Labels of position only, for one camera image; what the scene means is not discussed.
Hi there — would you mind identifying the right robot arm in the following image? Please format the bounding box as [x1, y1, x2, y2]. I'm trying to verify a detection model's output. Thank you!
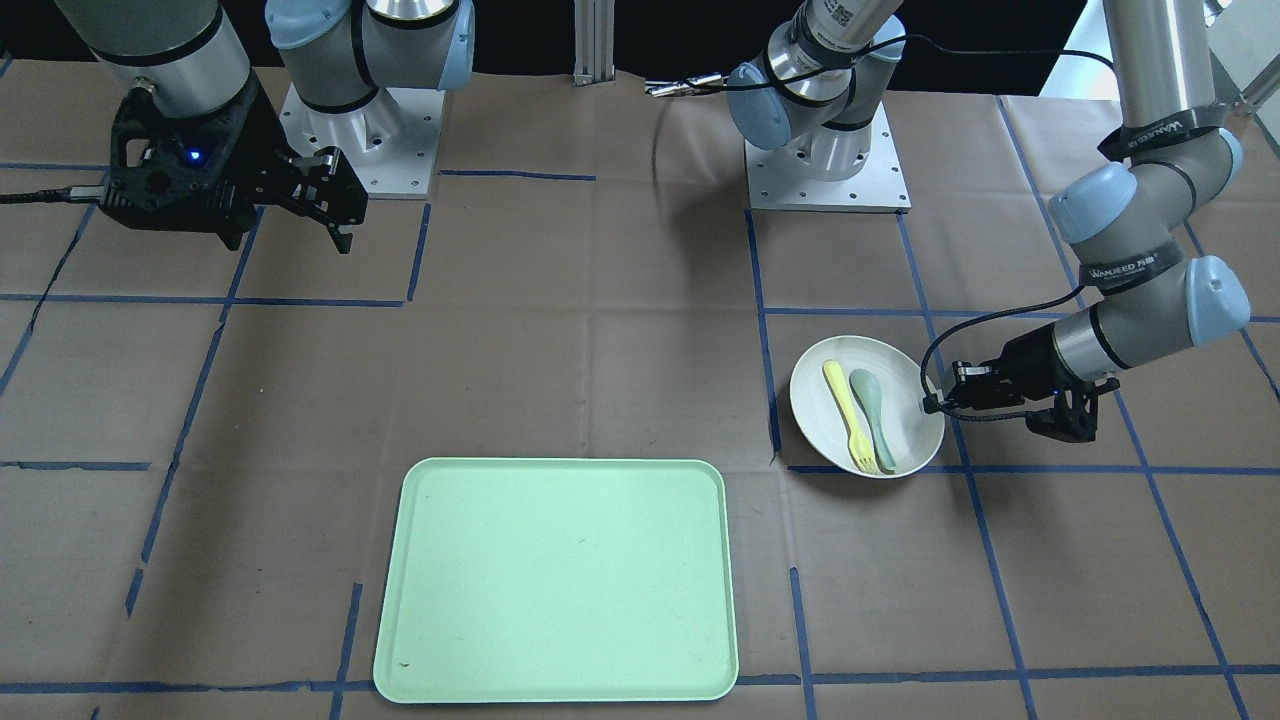
[58, 1, 369, 254]

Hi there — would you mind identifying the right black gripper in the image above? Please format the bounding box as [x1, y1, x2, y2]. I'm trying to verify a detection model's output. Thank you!
[100, 79, 369, 254]

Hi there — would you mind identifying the teal plastic spoon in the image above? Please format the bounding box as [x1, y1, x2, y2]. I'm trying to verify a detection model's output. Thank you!
[849, 368, 897, 474]

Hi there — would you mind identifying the white round plate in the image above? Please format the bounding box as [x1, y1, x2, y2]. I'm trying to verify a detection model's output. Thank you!
[788, 334, 946, 479]

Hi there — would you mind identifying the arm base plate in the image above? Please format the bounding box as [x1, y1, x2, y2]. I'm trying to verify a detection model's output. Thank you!
[280, 86, 448, 200]
[744, 105, 913, 214]

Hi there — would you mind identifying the yellow plastic fork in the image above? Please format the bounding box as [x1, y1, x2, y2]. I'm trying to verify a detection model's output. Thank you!
[822, 359, 881, 475]

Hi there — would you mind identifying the light green tray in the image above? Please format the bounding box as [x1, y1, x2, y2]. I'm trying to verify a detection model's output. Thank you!
[372, 457, 740, 705]

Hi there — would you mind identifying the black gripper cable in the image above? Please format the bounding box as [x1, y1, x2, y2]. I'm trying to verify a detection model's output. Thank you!
[918, 284, 1085, 401]

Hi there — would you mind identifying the aluminium frame post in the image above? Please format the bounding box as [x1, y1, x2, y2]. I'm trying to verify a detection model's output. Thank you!
[572, 0, 617, 87]

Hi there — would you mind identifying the brown paper table cover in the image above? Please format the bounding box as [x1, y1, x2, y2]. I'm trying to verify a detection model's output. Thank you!
[1, 76, 1279, 719]

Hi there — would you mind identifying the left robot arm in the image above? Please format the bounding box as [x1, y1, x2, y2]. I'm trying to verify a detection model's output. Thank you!
[920, 1, 1251, 443]

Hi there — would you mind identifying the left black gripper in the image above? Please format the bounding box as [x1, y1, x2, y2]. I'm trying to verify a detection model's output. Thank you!
[922, 325, 1120, 443]

